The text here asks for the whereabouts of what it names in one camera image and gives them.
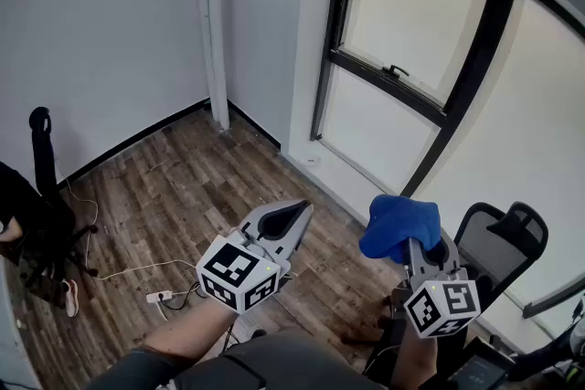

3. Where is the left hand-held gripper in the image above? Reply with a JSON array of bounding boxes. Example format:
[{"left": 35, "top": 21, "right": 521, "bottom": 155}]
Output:
[{"left": 195, "top": 197, "right": 315, "bottom": 316}]

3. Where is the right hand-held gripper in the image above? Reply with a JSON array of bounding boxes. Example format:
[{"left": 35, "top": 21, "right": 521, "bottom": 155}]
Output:
[{"left": 401, "top": 232, "right": 482, "bottom": 340}]

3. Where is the blue microfibre cloth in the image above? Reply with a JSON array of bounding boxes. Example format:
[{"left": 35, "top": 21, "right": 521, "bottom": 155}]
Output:
[{"left": 358, "top": 195, "right": 442, "bottom": 264}]

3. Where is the person's left forearm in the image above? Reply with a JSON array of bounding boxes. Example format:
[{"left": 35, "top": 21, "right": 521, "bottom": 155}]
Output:
[{"left": 141, "top": 299, "right": 239, "bottom": 363}]

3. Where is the person's right forearm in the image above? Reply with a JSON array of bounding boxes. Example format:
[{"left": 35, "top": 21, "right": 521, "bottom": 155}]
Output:
[{"left": 390, "top": 328, "right": 441, "bottom": 390}]

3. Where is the black mesh office chair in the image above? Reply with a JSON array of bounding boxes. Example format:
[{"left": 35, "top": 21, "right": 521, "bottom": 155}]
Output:
[{"left": 450, "top": 199, "right": 550, "bottom": 312}]

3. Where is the black tablet screen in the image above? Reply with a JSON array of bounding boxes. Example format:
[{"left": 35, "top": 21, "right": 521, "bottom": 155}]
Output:
[{"left": 445, "top": 336, "right": 518, "bottom": 390}]

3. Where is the person's grey shirt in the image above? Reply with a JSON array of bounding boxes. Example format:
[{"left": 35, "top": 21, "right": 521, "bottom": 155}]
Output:
[{"left": 84, "top": 328, "right": 399, "bottom": 390}]

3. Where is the white vertical pipe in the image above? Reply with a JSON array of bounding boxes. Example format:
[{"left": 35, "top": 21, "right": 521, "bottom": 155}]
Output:
[{"left": 195, "top": 0, "right": 231, "bottom": 132}]

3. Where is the white cable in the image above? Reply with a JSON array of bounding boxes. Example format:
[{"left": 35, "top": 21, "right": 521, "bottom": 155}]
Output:
[{"left": 63, "top": 176, "right": 198, "bottom": 285}]

